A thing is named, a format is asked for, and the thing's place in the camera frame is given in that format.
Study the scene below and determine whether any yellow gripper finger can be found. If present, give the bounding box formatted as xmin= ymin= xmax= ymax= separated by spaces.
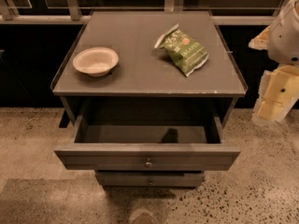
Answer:
xmin=249 ymin=26 xmax=270 ymax=50
xmin=252 ymin=64 xmax=299 ymax=126

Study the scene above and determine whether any grey top drawer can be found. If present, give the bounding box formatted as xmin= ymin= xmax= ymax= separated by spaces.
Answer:
xmin=54 ymin=116 xmax=240 ymax=172

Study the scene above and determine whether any grey drawer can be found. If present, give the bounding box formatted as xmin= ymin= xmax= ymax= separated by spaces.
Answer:
xmin=54 ymin=116 xmax=240 ymax=172
xmin=95 ymin=171 xmax=204 ymax=188

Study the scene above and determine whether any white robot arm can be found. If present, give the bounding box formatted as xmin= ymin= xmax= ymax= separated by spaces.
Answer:
xmin=249 ymin=0 xmax=299 ymax=126

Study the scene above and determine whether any grey drawer cabinet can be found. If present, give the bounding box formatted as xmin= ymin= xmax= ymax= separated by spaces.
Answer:
xmin=50 ymin=10 xmax=249 ymax=189

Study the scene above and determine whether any grey bottom drawer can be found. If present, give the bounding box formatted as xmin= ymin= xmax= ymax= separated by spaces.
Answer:
xmin=95 ymin=171 xmax=204 ymax=188

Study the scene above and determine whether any green jalapeno chip bag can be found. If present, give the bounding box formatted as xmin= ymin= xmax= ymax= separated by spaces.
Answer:
xmin=154 ymin=24 xmax=208 ymax=77

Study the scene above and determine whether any beige paper bowl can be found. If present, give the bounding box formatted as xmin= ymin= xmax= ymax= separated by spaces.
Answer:
xmin=73 ymin=48 xmax=119 ymax=77

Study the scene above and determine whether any metal window railing frame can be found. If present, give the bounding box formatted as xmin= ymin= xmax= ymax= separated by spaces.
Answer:
xmin=0 ymin=0 xmax=290 ymax=25

